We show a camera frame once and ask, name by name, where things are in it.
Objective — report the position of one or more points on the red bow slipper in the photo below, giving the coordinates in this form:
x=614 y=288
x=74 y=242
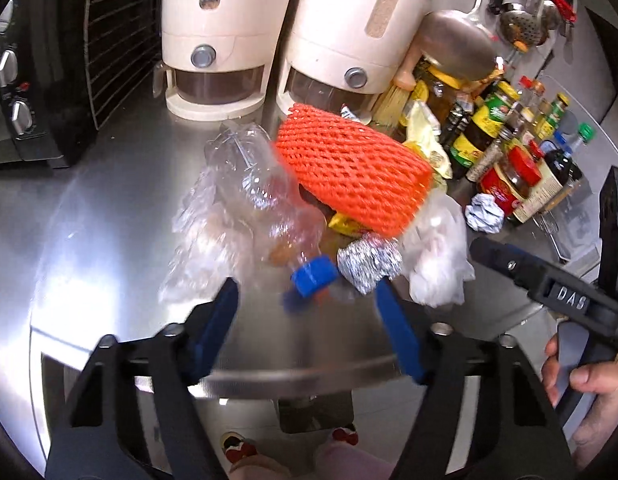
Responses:
x=346 y=434
x=235 y=447

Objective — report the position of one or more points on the red lid sauce jar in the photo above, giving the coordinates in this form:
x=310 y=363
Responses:
x=510 y=180

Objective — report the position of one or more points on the wooden bristle brush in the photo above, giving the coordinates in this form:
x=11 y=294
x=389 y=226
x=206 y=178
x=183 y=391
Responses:
x=387 y=109

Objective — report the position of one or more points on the right red bow slipper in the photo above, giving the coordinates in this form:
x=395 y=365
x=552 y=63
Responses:
x=346 y=434

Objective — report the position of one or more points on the green label sauce bottle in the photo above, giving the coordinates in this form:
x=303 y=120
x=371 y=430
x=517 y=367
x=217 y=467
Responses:
x=482 y=129

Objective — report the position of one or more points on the aluminium foil ball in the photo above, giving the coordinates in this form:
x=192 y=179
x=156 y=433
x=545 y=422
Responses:
x=365 y=262

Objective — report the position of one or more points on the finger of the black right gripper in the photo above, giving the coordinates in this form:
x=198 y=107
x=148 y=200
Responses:
x=522 y=268

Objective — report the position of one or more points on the yellow snack bag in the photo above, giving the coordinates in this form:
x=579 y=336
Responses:
x=344 y=225

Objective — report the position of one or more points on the steel ladle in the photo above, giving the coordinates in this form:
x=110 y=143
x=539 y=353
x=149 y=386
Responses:
x=457 y=43

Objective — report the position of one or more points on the left red bow slipper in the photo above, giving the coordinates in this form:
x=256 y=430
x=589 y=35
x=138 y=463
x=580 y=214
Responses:
x=235 y=447

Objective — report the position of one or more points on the cream dispenser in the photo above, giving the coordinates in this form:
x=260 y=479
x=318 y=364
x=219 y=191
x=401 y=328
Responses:
x=345 y=53
x=216 y=56

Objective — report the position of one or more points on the white plastic bag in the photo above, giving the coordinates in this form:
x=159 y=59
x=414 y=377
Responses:
x=435 y=256

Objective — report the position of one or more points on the cream dispenser left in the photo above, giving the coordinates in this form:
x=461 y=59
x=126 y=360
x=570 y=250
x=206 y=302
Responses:
x=216 y=56

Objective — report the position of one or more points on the clear plastic storage tray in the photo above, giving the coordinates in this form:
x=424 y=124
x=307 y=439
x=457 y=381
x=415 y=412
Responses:
x=573 y=224

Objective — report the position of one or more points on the cream dispenser right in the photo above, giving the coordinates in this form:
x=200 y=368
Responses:
x=345 y=53

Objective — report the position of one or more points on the dark soy sauce bottle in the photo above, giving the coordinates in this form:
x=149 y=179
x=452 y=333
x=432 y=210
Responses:
x=558 y=171

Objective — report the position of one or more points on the yellow lid oil jar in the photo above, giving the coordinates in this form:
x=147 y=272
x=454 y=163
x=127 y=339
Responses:
x=436 y=89

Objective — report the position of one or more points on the pale yellow paper wrapper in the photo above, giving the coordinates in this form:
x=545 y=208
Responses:
x=422 y=137

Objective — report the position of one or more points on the white paper ball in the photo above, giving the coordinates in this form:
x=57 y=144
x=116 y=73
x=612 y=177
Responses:
x=484 y=215

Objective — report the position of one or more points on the steel skimmer spoon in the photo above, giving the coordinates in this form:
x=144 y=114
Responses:
x=521 y=23

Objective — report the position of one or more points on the clear plastic bag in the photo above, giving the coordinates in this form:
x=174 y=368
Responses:
x=212 y=246

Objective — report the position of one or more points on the black toaster oven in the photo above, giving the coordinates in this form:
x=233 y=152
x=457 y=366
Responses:
x=65 y=68

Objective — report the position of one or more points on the sesame seed shaker jar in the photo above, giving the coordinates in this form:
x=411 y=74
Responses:
x=493 y=153

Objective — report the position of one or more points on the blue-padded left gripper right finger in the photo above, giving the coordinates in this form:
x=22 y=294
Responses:
x=484 y=414

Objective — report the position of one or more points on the orange foam fruit net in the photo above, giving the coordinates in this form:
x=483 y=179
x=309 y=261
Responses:
x=354 y=169

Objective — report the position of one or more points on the clear crushed plastic bottle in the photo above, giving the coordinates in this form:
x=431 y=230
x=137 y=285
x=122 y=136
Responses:
x=262 y=193

